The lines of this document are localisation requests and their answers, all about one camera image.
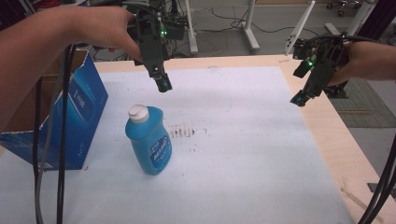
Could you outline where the white metal stand leg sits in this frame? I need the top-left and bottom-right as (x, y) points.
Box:
(183, 0), (200, 55)
(240, 0), (262, 53)
(324, 0), (376, 37)

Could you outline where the blue bottle with white cap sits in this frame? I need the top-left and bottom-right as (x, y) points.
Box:
(124, 104), (174, 176)

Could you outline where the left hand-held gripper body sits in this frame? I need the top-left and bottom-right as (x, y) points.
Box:
(134, 6), (172, 79)

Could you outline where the black cable bundle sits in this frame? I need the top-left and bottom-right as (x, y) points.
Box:
(357, 133), (396, 224)

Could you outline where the office chair wheel base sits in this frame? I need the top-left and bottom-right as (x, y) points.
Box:
(325, 0), (364, 18)

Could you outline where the black stand base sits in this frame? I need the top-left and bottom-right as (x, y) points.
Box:
(322, 79), (349, 100)

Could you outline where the thick black cable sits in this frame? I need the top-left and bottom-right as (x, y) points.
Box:
(56, 44), (77, 224)

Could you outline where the person's right hand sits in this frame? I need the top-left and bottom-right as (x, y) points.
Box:
(327, 41), (388, 88)

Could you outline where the black floor cable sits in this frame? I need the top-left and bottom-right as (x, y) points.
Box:
(199, 8), (319, 35)

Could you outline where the white foam mat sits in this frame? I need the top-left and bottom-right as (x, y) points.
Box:
(0, 65), (355, 224)

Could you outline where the grey cable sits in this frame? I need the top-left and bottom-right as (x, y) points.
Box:
(34, 69), (64, 224)

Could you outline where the white slanted stand bar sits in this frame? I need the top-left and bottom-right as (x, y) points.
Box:
(284, 0), (318, 57)

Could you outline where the person's left hand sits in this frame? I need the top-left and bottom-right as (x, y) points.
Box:
(58, 5), (144, 63)

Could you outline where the dark floor mat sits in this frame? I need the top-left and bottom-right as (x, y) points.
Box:
(329, 77), (396, 129)

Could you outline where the thin black cable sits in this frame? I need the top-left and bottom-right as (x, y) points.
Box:
(32, 77), (44, 183)

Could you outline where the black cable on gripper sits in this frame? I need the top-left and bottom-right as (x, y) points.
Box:
(307, 33), (380, 45)

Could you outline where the black electronics box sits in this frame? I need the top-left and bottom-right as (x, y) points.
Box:
(162, 18), (189, 41)

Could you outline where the blue cardboard box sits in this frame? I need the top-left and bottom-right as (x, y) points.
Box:
(0, 49), (109, 172)

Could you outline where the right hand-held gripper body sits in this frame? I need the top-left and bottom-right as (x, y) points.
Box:
(291, 33), (350, 98)

